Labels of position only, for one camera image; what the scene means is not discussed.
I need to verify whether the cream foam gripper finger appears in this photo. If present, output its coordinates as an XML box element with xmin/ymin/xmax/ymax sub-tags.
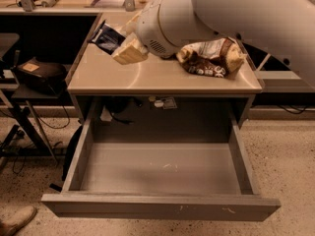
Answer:
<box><xmin>111</xmin><ymin>32</ymin><xmax>149</xmax><ymax>65</ymax></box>
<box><xmin>120</xmin><ymin>13</ymin><xmax>141</xmax><ymax>36</ymax></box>

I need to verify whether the dark blue rxbar wrapper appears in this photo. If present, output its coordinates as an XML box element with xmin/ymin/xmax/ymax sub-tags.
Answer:
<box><xmin>88</xmin><ymin>21</ymin><xmax>126</xmax><ymax>55</ymax></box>

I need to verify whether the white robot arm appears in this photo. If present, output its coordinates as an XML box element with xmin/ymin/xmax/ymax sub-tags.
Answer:
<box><xmin>112</xmin><ymin>0</ymin><xmax>315</xmax><ymax>87</ymax></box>

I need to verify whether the grey counter cabinet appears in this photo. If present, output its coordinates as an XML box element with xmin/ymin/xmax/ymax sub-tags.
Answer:
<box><xmin>65</xmin><ymin>11</ymin><xmax>266</xmax><ymax>127</ymax></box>

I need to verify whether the open grey top drawer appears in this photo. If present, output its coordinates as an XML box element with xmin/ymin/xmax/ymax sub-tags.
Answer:
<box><xmin>40</xmin><ymin>96</ymin><xmax>282</xmax><ymax>222</ymax></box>

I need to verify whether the black bag with label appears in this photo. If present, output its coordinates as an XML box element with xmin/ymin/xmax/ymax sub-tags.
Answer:
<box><xmin>15</xmin><ymin>57</ymin><xmax>67</xmax><ymax>95</ymax></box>

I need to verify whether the crumpled brown chip bag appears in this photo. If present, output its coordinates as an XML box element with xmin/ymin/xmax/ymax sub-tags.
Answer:
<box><xmin>176</xmin><ymin>38</ymin><xmax>246</xmax><ymax>78</ymax></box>

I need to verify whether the dark side table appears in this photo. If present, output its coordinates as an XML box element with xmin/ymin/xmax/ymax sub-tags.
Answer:
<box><xmin>0</xmin><ymin>78</ymin><xmax>62</xmax><ymax>162</ymax></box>

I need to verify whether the tan shoe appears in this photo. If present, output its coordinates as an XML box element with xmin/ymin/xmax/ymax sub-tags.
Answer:
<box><xmin>0</xmin><ymin>206</ymin><xmax>36</xmax><ymax>236</ymax></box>

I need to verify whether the black cable on floor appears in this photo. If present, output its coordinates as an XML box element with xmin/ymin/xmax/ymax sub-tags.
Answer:
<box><xmin>0</xmin><ymin>95</ymin><xmax>72</xmax><ymax>174</ymax></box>

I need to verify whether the white cane with handle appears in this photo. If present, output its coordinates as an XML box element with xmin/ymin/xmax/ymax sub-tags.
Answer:
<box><xmin>256</xmin><ymin>53</ymin><xmax>271</xmax><ymax>71</ymax></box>

